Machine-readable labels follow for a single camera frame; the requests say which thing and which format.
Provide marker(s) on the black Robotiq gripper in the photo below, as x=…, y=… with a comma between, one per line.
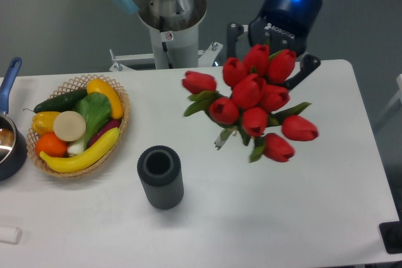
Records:
x=282, y=24

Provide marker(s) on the red tulip bouquet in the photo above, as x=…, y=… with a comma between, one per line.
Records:
x=260, y=89

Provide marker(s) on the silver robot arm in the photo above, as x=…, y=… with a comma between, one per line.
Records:
x=173, y=29

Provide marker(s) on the dark grey ribbed vase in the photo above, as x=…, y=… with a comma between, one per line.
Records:
x=160, y=172

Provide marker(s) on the yellow squash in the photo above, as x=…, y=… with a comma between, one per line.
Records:
x=103, y=87

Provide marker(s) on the purple eggplant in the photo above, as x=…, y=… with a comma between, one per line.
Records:
x=109, y=125

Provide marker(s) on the green bok choy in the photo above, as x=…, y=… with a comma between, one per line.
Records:
x=95, y=108

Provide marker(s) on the woven wicker basket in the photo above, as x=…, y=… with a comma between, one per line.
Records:
x=75, y=84

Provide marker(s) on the green cucumber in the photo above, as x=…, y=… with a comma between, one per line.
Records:
x=60, y=103

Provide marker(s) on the yellow banana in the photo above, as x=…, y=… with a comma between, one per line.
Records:
x=85, y=159

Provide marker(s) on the beige round disc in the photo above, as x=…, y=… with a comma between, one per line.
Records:
x=69, y=126

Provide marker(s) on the black device at edge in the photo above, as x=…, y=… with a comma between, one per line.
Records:
x=391, y=236

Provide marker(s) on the yellow bell pepper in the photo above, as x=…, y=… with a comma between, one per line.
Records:
x=42, y=122

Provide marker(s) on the orange fruit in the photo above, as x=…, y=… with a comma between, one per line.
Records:
x=51, y=145

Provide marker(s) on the white cylinder object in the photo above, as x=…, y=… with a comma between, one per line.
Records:
x=10, y=235

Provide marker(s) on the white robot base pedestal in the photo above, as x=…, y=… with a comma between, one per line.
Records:
x=170, y=49

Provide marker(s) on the white furniture frame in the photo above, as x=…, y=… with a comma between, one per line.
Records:
x=390, y=109

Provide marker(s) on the blue handled saucepan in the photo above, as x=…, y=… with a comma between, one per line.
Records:
x=13, y=144

